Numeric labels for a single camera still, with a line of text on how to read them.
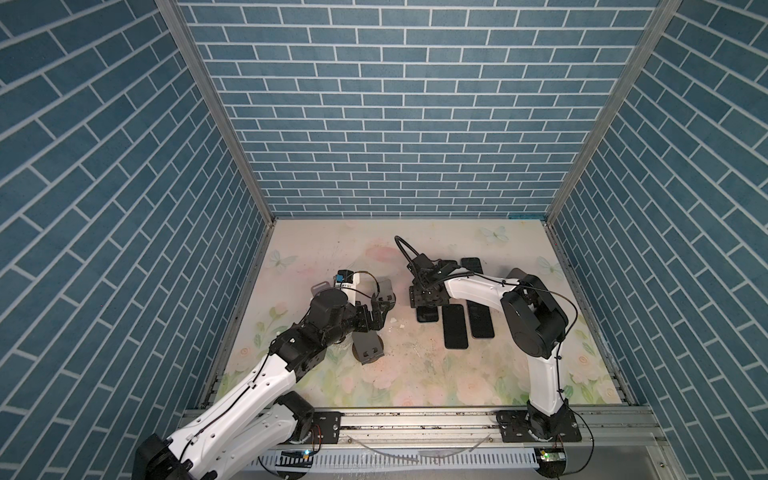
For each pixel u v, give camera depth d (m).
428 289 0.72
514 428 0.73
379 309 0.67
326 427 0.73
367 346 0.84
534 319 0.52
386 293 0.94
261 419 0.58
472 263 1.05
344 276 0.67
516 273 0.95
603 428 0.75
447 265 1.10
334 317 0.57
